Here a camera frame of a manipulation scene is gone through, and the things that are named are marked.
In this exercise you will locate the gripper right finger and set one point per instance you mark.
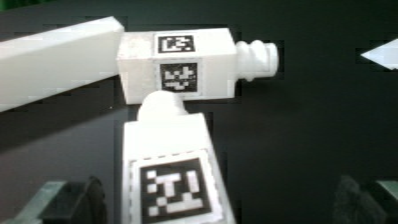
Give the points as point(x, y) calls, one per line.
point(367, 202)

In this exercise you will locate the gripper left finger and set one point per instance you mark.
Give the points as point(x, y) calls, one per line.
point(68, 203)

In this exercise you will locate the white square table top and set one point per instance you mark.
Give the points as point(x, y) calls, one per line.
point(385, 55)

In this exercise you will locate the white leg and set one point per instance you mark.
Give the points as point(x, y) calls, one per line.
point(173, 187)
point(191, 61)

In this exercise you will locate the white block left edge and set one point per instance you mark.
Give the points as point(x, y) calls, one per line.
point(58, 60)

